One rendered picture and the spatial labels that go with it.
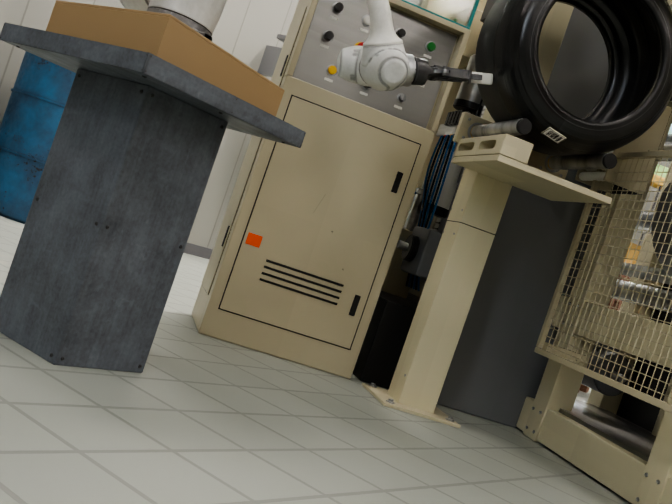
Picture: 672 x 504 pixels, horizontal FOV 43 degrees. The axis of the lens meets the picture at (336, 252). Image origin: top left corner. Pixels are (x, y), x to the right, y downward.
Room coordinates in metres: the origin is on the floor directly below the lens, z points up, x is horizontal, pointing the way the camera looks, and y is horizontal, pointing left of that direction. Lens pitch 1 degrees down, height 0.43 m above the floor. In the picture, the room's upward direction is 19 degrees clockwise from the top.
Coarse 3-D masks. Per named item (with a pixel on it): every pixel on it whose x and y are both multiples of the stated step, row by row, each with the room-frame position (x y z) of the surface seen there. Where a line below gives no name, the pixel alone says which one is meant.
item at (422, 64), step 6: (420, 60) 2.36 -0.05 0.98; (426, 60) 2.36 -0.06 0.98; (420, 66) 2.35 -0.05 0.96; (426, 66) 2.35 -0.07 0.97; (420, 72) 2.35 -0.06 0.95; (426, 72) 2.35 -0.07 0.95; (432, 72) 2.35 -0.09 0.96; (414, 78) 2.36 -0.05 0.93; (420, 78) 2.36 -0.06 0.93; (426, 78) 2.36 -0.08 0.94; (414, 84) 2.38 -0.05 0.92; (420, 84) 2.38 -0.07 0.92
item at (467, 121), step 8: (464, 112) 2.68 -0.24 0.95; (464, 120) 2.68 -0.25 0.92; (472, 120) 2.68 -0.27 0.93; (480, 120) 2.69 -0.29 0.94; (464, 128) 2.68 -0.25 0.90; (456, 136) 2.68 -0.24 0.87; (464, 136) 2.68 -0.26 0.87; (536, 152) 2.74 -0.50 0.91; (528, 160) 2.74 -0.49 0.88; (536, 160) 2.74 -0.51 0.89; (544, 160) 2.75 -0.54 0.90; (536, 168) 2.74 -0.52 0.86; (544, 168) 2.75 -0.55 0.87; (560, 176) 2.76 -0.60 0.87
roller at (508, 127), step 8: (512, 120) 2.41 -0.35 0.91; (520, 120) 2.35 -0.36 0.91; (528, 120) 2.36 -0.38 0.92; (472, 128) 2.67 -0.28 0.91; (480, 128) 2.61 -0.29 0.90; (488, 128) 2.54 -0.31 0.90; (496, 128) 2.49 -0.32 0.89; (504, 128) 2.43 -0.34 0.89; (512, 128) 2.38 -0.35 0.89; (520, 128) 2.35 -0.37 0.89; (528, 128) 2.36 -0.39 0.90; (472, 136) 2.68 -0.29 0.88; (480, 136) 2.62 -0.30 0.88
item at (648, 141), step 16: (656, 128) 2.78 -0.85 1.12; (640, 144) 2.77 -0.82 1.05; (656, 144) 2.78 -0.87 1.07; (624, 160) 2.76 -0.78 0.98; (640, 160) 2.78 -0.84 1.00; (576, 176) 2.94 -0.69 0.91; (592, 176) 2.84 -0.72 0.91; (608, 176) 2.75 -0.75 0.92; (624, 176) 2.77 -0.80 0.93; (640, 176) 2.78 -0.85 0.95; (608, 192) 2.97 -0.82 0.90; (624, 192) 2.88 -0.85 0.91; (640, 192) 2.78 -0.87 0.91
